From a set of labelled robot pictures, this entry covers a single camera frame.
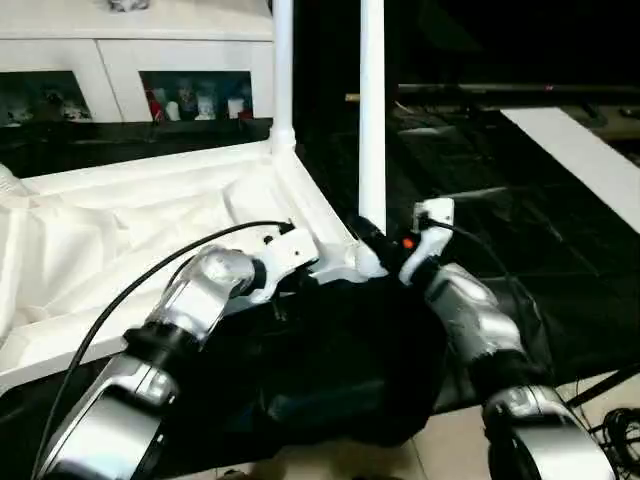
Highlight white plastic table leg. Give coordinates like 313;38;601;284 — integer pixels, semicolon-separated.
269;0;297;151
0;162;24;199
356;0;391;274

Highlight white plastic table top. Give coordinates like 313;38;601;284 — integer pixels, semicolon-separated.
0;127;389;396

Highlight black table mat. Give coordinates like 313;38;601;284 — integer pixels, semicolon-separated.
0;107;640;446

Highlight long black pole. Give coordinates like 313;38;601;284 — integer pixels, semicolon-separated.
397;82;640;96

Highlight white flat board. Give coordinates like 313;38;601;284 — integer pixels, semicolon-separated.
499;106;640;226

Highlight red white bottle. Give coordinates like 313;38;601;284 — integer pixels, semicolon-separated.
147;87;166;121

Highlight black fabric covered furniture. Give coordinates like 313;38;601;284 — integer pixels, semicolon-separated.
294;0;640;91

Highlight black tripod leg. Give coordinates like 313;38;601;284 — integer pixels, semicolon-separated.
567;367;640;406

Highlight white glass-door cabinet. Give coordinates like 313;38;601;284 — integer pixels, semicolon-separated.
0;0;276;124

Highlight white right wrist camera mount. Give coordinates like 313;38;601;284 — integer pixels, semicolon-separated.
397;197;457;286

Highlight black coiled cables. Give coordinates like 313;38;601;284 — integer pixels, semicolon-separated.
599;407;640;471

